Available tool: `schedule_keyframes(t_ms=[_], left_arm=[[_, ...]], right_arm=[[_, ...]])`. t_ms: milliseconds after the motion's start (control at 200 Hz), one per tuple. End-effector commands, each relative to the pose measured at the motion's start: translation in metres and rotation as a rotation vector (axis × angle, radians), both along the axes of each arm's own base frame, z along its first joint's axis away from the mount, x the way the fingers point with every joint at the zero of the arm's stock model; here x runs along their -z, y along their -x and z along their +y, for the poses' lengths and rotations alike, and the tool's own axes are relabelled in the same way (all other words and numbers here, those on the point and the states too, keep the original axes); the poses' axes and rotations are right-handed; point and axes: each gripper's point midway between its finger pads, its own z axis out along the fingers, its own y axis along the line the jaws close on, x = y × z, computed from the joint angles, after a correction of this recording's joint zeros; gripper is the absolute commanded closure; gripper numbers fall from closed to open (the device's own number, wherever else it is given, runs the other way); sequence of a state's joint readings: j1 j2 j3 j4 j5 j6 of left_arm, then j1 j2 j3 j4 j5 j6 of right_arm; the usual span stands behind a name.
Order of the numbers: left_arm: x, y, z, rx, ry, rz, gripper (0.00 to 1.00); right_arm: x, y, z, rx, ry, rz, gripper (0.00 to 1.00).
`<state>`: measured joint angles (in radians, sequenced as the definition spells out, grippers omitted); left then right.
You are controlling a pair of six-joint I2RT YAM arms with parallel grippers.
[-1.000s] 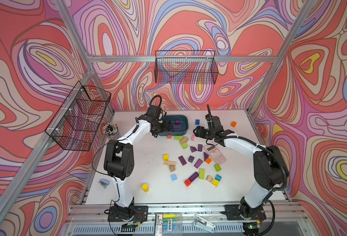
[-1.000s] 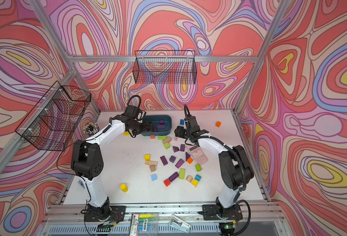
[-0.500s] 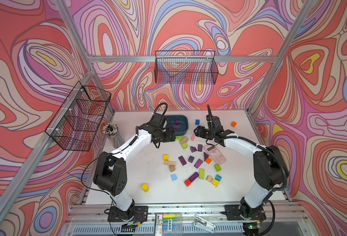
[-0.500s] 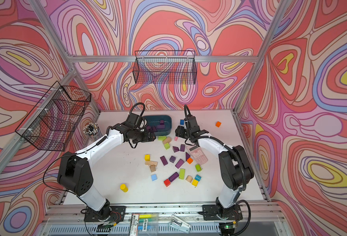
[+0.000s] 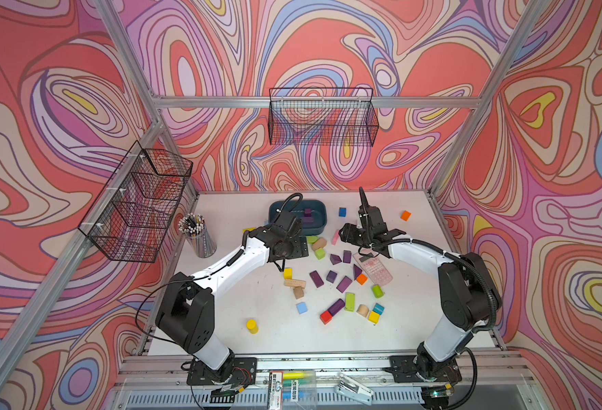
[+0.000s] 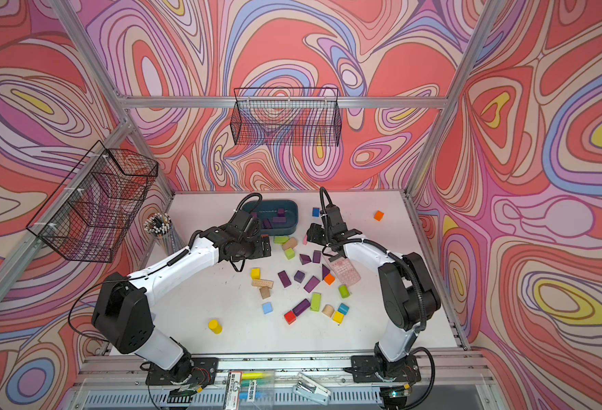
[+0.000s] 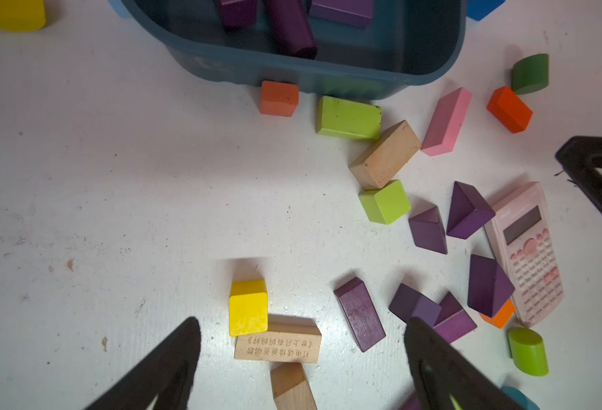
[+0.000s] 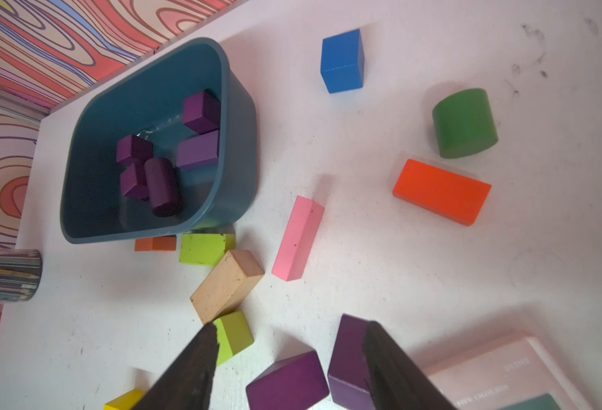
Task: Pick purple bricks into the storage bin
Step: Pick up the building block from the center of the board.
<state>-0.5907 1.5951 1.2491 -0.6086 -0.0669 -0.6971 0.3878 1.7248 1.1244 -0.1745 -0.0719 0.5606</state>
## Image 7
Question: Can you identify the green cylinder near calculator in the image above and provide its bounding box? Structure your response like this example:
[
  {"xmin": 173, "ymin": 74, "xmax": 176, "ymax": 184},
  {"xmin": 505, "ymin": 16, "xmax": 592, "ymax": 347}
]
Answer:
[{"xmin": 507, "ymin": 327, "xmax": 549, "ymax": 377}]

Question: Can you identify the light green flat block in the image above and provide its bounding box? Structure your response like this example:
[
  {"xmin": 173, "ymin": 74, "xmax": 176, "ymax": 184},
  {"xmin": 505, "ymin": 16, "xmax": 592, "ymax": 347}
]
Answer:
[{"xmin": 316, "ymin": 96, "xmax": 382, "ymax": 141}]

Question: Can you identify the yellow flat block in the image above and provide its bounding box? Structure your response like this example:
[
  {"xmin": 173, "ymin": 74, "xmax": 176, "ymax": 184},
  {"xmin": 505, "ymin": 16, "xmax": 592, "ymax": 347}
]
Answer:
[{"xmin": 0, "ymin": 0, "xmax": 46, "ymax": 32}]

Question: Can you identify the small red-orange block by bin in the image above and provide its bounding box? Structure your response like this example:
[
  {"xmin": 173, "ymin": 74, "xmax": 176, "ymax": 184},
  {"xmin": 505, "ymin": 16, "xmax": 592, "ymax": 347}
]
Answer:
[{"xmin": 260, "ymin": 80, "xmax": 299, "ymax": 117}]

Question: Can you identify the yellow cube left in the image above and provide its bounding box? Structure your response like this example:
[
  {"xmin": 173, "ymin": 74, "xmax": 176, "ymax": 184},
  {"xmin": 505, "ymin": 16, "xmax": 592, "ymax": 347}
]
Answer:
[{"xmin": 229, "ymin": 279, "xmax": 268, "ymax": 338}]

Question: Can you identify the purple long brick front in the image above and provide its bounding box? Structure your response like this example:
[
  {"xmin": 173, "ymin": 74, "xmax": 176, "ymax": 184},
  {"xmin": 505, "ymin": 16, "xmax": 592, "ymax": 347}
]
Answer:
[{"xmin": 398, "ymin": 392, "xmax": 423, "ymax": 410}]

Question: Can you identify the natural wood long block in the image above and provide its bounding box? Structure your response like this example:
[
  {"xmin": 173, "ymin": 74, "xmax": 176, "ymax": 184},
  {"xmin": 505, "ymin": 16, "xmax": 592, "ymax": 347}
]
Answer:
[{"xmin": 234, "ymin": 314, "xmax": 322, "ymax": 364}]

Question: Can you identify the purple triangular prism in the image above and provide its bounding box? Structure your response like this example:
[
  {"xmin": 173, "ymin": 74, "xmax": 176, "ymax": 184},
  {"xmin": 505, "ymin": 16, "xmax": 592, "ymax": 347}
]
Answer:
[
  {"xmin": 408, "ymin": 206, "xmax": 448, "ymax": 255},
  {"xmin": 446, "ymin": 181, "xmax": 495, "ymax": 239}
]

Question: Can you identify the pink calculator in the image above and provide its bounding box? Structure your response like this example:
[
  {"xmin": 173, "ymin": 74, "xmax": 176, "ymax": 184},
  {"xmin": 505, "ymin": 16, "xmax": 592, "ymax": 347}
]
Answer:
[{"xmin": 485, "ymin": 182, "xmax": 565, "ymax": 328}]

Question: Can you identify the purple prism near calculator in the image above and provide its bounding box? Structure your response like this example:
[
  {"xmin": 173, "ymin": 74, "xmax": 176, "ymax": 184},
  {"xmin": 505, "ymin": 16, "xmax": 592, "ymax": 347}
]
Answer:
[{"xmin": 467, "ymin": 255, "xmax": 515, "ymax": 318}]

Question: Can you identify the natural wood block rear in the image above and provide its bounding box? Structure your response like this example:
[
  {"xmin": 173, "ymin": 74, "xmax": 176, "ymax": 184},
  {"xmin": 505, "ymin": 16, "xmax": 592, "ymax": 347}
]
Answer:
[{"xmin": 350, "ymin": 121, "xmax": 421, "ymax": 190}]

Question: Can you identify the blue wooden cube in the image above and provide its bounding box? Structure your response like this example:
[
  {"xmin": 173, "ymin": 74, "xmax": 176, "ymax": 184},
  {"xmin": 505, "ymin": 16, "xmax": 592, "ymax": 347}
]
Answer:
[{"xmin": 466, "ymin": 0, "xmax": 505, "ymax": 22}]

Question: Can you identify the green wooden cylinder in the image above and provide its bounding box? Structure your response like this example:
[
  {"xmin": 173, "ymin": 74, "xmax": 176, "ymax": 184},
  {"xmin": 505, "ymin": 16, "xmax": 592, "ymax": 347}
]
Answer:
[{"xmin": 511, "ymin": 53, "xmax": 549, "ymax": 95}]

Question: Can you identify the purple half-round brick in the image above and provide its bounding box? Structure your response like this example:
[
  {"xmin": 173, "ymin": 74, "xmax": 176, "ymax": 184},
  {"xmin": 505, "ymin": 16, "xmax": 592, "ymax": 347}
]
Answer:
[{"xmin": 263, "ymin": 0, "xmax": 317, "ymax": 60}]

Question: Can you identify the teal plastic storage bin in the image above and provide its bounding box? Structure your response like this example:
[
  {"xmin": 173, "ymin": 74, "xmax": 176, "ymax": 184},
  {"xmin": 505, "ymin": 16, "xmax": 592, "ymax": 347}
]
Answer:
[{"xmin": 125, "ymin": 1, "xmax": 466, "ymax": 100}]

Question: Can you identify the purple wooden brick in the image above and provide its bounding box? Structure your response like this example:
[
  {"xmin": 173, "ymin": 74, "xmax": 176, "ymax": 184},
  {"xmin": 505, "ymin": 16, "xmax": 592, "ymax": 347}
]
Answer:
[{"xmin": 309, "ymin": 0, "xmax": 374, "ymax": 28}]

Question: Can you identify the orange small block centre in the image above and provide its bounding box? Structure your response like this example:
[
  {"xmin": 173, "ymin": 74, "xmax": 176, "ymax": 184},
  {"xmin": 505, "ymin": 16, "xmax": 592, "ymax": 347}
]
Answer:
[{"xmin": 480, "ymin": 299, "xmax": 515, "ymax": 329}]

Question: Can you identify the teal small cube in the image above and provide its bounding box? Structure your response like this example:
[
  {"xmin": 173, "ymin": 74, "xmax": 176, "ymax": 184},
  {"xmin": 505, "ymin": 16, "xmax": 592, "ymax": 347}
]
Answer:
[{"xmin": 501, "ymin": 386, "xmax": 540, "ymax": 410}]

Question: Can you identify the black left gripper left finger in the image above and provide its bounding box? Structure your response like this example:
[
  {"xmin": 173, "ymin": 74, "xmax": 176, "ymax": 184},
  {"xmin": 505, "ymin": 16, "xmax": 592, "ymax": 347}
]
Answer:
[{"xmin": 88, "ymin": 317, "xmax": 201, "ymax": 409}]

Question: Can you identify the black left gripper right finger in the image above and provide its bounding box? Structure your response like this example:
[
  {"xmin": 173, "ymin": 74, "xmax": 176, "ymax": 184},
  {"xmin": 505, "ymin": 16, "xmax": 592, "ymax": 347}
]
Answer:
[{"xmin": 404, "ymin": 318, "xmax": 520, "ymax": 409}]

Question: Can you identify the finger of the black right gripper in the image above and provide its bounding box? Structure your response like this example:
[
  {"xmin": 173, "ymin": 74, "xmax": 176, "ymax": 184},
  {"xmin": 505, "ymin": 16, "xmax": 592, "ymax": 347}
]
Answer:
[{"xmin": 555, "ymin": 136, "xmax": 602, "ymax": 214}]

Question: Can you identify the pink long wooden block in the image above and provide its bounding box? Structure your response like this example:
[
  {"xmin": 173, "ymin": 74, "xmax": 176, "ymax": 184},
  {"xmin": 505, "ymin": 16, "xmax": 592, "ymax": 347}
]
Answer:
[{"xmin": 421, "ymin": 87, "xmax": 473, "ymax": 156}]

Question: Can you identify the red-orange wooden block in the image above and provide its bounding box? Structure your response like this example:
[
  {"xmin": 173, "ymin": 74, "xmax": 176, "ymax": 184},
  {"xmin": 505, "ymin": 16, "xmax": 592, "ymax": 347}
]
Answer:
[{"xmin": 487, "ymin": 86, "xmax": 533, "ymax": 133}]

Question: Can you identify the green small cube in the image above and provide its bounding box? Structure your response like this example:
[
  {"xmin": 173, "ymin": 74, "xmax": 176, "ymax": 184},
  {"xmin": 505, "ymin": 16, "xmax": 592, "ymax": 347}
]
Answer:
[{"xmin": 358, "ymin": 179, "xmax": 412, "ymax": 225}]

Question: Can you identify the natural wood small block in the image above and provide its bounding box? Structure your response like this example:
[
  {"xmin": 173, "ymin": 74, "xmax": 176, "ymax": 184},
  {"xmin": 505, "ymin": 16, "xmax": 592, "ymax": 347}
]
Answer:
[{"xmin": 270, "ymin": 362, "xmax": 317, "ymax": 410}]

